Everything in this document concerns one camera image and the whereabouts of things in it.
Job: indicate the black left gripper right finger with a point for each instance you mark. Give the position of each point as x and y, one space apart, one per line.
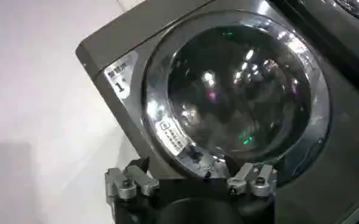
252 179

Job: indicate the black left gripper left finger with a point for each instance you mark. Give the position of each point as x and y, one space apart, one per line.
132 179

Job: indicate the white text sticker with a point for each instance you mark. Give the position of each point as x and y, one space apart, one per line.
173 138

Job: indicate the grey dryer with number label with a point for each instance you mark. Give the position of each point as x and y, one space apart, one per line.
334 170

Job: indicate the round glass dryer door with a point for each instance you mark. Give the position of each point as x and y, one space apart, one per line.
237 94

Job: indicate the white number label sticker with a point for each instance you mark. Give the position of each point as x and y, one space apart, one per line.
119 76

